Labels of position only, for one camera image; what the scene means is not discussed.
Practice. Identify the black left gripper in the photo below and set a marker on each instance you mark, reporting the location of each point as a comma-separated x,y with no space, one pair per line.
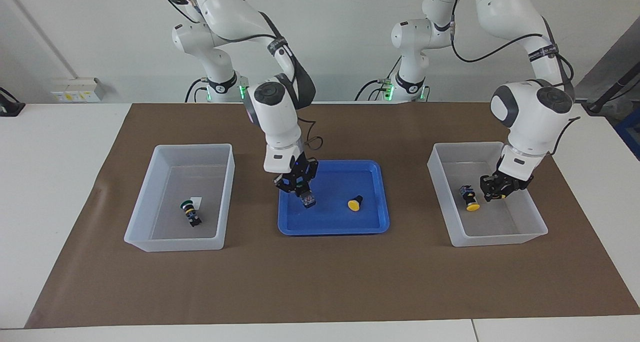
515,183

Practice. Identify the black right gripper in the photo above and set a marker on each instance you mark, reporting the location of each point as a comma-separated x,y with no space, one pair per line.
306,168

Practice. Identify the black blue switch contact block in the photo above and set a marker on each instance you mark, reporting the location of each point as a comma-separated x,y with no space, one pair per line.
493,196

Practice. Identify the green push button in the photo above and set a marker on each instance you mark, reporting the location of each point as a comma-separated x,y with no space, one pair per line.
309,200
191,214

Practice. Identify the yellow push button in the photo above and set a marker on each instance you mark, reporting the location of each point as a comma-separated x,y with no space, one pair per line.
470,198
354,205

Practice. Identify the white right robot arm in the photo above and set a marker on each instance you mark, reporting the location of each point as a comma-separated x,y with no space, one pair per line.
277,117

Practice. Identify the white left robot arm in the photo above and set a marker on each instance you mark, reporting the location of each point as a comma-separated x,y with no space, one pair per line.
535,122

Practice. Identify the translucent white plastic box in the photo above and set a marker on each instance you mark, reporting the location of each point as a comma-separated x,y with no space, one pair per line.
165,227
500,227

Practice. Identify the blue plastic tray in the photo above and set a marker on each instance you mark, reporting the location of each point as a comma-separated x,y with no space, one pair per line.
335,222

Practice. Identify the white rectangular label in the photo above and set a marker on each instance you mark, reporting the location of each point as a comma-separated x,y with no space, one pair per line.
198,201

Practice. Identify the brown paper table mat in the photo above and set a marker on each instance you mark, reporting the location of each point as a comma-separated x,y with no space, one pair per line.
320,282

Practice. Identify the black pole stand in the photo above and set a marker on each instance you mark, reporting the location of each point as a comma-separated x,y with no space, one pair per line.
607,95

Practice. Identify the blue crate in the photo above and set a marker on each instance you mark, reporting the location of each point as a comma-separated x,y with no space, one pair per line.
631,132

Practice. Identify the black desk device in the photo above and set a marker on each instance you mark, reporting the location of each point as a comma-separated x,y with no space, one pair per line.
10,107

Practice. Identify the white wall outlet box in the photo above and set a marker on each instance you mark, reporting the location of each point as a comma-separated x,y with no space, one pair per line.
80,90

